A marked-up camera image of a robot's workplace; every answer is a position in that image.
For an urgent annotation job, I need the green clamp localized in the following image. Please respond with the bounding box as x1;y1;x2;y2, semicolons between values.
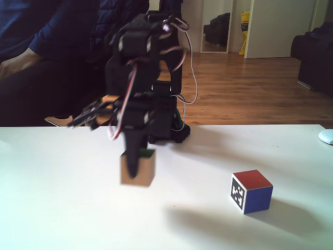
173;110;185;131

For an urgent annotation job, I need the cube with black-white marker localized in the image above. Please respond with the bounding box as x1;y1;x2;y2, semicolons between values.
229;169;274;215

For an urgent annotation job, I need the wooden cube with green face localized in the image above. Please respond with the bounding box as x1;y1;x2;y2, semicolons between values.
120;148;157;188

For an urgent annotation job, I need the person's hand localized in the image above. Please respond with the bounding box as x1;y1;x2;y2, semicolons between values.
0;49;44;80

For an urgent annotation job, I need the black sofa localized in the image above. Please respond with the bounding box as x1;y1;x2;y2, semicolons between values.
290;22;333;98

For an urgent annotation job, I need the white round object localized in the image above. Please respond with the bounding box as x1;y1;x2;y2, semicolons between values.
318;129;333;145

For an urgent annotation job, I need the yellow bag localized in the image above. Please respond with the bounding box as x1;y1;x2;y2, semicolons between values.
238;11;251;55

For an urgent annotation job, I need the thin white cable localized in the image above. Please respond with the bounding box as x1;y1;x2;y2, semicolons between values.
179;22;198;123

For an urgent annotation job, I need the red-white-black servo wire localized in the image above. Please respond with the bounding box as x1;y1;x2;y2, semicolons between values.
108;59;139;141

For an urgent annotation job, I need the person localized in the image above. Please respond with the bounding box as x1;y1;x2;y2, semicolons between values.
0;0;162;127

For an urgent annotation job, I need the white door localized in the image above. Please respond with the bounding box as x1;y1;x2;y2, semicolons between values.
244;0;319;59

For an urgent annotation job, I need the white-framed mirror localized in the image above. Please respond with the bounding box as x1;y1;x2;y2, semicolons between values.
200;0;234;54

